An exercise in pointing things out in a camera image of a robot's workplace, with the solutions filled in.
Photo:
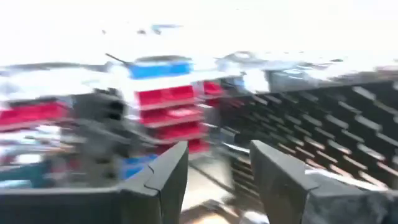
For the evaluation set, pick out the blue storage bin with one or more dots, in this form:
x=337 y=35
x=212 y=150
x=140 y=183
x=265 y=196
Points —
x=158 y=71

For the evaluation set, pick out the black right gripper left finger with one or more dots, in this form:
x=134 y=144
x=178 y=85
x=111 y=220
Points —
x=93 y=208

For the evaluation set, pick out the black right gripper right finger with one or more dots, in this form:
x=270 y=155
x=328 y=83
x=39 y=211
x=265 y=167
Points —
x=295 y=199

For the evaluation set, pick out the red storage bin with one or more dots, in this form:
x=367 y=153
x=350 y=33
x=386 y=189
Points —
x=199 y=146
x=180 y=131
x=31 y=115
x=171 y=116
x=213 y=88
x=164 y=96

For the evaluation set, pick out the black perforated peg board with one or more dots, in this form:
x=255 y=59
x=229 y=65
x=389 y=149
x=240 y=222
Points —
x=311 y=118

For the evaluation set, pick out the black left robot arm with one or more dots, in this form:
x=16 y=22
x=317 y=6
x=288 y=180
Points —
x=102 y=140

